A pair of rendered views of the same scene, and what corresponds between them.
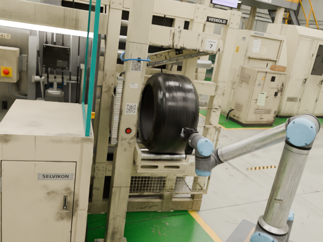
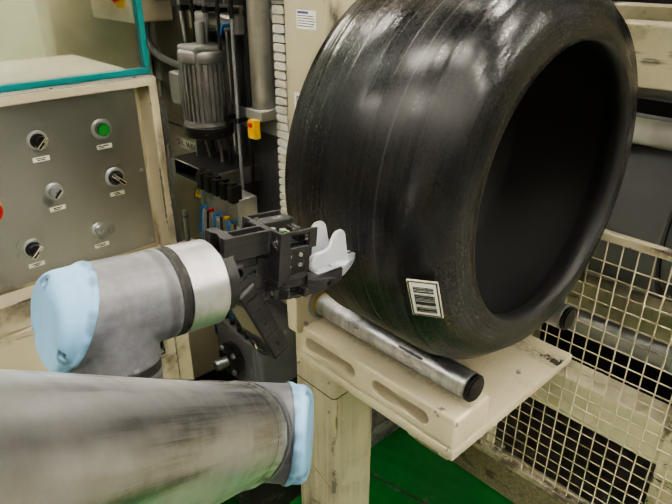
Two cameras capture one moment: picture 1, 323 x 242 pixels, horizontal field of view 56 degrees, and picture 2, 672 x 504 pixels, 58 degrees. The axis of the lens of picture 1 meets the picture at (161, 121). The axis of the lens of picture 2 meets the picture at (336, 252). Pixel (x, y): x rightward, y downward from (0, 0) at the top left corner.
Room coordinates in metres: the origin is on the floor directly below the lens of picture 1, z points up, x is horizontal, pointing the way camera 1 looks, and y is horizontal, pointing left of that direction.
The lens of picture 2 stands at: (1.59, -0.77, 1.48)
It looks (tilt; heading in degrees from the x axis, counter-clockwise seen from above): 26 degrees down; 65
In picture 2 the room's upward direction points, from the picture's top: straight up
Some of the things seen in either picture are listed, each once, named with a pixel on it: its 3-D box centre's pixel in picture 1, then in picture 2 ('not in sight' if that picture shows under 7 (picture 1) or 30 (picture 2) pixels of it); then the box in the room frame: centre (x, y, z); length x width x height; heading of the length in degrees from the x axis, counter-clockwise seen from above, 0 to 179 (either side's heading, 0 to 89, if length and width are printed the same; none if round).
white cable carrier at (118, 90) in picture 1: (117, 110); (293, 121); (2.01, 0.31, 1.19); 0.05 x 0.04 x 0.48; 18
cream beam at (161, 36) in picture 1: (178, 38); not in sight; (2.48, -0.03, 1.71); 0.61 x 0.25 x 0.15; 108
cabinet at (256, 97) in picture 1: (256, 96); not in sight; (6.79, -2.02, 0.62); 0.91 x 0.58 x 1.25; 119
